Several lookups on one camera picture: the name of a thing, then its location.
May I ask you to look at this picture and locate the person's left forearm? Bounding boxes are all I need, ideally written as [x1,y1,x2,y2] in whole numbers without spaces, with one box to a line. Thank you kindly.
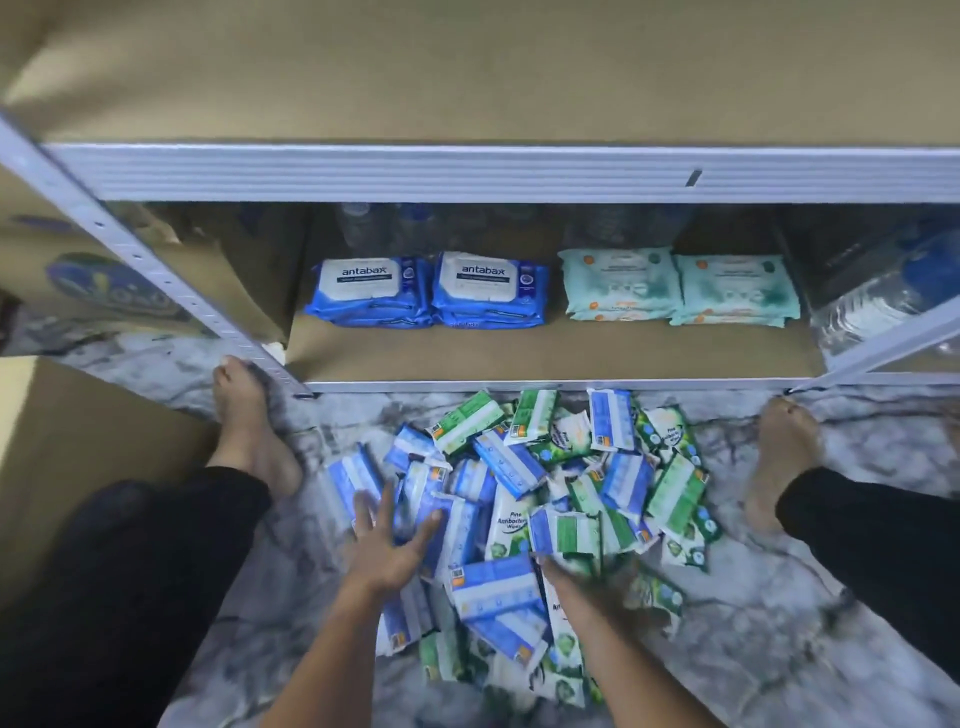
[262,577,399,728]

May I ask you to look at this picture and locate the person's right leg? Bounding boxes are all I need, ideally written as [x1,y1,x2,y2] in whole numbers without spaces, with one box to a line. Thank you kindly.
[775,465,960,677]

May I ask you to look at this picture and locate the cardboard box blue print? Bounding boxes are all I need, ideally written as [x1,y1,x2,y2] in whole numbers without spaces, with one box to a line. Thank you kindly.
[0,172,287,347]

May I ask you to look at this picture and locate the person's right hand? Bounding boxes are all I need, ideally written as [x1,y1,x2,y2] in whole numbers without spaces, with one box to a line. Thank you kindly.
[537,555,617,632]

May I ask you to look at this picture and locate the person's left hand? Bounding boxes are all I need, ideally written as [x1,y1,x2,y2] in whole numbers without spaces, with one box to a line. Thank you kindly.
[337,477,444,602]

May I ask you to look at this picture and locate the person's right forearm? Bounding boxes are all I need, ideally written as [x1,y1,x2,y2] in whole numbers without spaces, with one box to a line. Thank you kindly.
[562,600,722,728]

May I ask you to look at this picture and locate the person's foot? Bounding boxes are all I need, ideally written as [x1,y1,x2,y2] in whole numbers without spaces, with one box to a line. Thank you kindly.
[742,394,827,534]
[207,355,306,501]

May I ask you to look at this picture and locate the plain cardboard box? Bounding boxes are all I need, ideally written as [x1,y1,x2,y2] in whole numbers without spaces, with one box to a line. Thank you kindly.
[0,357,219,602]

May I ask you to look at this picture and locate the pile of wipes packets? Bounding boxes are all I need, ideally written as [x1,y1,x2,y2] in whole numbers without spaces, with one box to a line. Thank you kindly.
[327,387,725,710]

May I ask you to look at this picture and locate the grey metal shelf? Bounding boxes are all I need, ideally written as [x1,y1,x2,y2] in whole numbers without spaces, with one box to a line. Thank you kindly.
[0,0,960,399]

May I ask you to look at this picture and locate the person's left foot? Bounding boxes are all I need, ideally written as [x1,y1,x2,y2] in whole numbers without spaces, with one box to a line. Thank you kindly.
[207,355,306,501]

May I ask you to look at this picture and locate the person's right foot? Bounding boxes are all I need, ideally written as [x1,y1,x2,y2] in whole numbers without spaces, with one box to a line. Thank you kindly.
[742,394,827,534]

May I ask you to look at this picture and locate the water bottles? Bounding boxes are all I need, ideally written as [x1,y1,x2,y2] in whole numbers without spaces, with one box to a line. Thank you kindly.
[810,217,960,362]

